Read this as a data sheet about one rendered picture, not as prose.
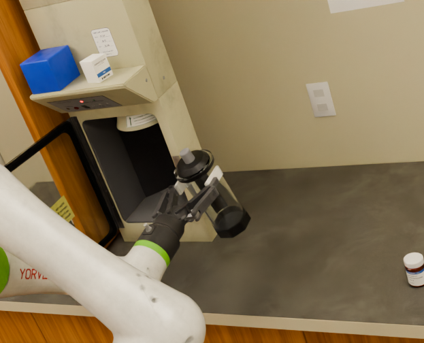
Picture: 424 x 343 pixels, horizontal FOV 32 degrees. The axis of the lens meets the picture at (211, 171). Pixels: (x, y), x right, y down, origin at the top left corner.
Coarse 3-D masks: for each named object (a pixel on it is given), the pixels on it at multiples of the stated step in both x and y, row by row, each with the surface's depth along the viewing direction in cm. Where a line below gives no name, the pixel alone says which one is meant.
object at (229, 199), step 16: (208, 160) 180; (176, 176) 182; (192, 176) 178; (208, 176) 180; (192, 192) 184; (224, 192) 185; (208, 208) 186; (224, 208) 186; (240, 208) 190; (224, 224) 188
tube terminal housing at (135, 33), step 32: (96, 0) 185; (128, 0) 184; (64, 32) 195; (128, 32) 186; (128, 64) 192; (160, 64) 195; (160, 96) 195; (192, 128) 208; (96, 160) 216; (128, 224) 225; (192, 224) 214
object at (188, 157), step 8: (184, 152) 180; (192, 152) 184; (200, 152) 182; (184, 160) 180; (192, 160) 180; (200, 160) 179; (184, 168) 180; (192, 168) 179; (200, 168) 179; (184, 176) 180
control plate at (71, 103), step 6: (96, 96) 190; (102, 96) 189; (48, 102) 198; (54, 102) 198; (60, 102) 197; (66, 102) 197; (72, 102) 196; (78, 102) 196; (84, 102) 196; (90, 102) 195; (96, 102) 195; (102, 102) 195; (108, 102) 194; (114, 102) 194; (60, 108) 203; (72, 108) 202; (84, 108) 201; (90, 108) 201; (96, 108) 200
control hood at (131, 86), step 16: (80, 80) 195; (112, 80) 186; (128, 80) 183; (144, 80) 189; (32, 96) 197; (48, 96) 194; (64, 96) 192; (80, 96) 191; (112, 96) 189; (128, 96) 188; (144, 96) 188; (64, 112) 207
